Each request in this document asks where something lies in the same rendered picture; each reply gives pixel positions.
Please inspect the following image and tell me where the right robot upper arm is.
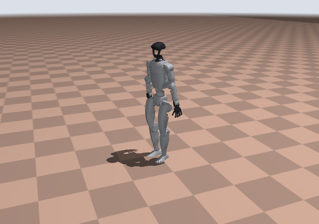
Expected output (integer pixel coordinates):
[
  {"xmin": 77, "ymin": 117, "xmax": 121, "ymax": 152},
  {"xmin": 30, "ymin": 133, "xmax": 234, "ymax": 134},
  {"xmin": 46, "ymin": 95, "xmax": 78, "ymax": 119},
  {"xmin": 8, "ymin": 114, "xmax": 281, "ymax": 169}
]
[{"xmin": 145, "ymin": 60, "xmax": 152, "ymax": 83}]

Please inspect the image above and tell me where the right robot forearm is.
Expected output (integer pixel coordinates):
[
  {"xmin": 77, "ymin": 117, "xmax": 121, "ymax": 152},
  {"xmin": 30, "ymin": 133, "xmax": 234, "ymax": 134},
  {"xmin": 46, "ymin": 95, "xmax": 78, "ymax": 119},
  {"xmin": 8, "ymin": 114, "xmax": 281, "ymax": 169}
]
[{"xmin": 146, "ymin": 82, "xmax": 152, "ymax": 96}]

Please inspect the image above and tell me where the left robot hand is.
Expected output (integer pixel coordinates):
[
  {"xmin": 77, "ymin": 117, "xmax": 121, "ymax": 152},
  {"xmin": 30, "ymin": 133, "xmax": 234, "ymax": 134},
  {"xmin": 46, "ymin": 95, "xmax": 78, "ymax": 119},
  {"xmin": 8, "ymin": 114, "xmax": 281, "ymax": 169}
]
[{"xmin": 172, "ymin": 102, "xmax": 182, "ymax": 117}]

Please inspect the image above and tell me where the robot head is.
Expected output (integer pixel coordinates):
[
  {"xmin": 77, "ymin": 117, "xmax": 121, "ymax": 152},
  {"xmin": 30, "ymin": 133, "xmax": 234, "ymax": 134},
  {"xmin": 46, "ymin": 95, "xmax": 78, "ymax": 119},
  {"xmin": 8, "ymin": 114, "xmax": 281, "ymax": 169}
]
[{"xmin": 151, "ymin": 42, "xmax": 165, "ymax": 62}]

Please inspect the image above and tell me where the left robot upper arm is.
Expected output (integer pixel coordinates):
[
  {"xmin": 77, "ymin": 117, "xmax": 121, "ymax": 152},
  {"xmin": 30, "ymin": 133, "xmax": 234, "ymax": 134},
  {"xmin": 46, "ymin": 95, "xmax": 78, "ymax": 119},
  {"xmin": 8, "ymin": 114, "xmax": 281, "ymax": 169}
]
[{"xmin": 163, "ymin": 63, "xmax": 175, "ymax": 89}]

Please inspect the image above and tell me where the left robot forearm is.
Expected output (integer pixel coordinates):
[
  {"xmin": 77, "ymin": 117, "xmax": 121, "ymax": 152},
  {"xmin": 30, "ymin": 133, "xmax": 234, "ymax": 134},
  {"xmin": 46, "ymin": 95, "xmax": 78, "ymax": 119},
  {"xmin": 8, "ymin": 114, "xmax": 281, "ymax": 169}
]
[{"xmin": 170, "ymin": 83, "xmax": 179, "ymax": 106}]

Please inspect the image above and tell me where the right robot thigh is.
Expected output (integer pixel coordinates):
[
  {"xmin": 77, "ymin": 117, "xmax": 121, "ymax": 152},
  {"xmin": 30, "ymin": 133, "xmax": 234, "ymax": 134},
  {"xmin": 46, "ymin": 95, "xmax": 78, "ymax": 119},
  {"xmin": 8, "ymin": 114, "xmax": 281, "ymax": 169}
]
[{"xmin": 145, "ymin": 97, "xmax": 159, "ymax": 132}]

